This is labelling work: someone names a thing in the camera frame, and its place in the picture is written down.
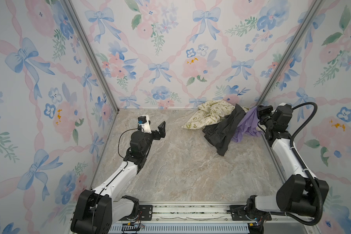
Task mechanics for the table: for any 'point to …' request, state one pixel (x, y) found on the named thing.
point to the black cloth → (220, 133)
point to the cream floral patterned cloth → (213, 111)
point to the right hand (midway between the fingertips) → (258, 102)
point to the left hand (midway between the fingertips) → (158, 120)
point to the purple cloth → (249, 125)
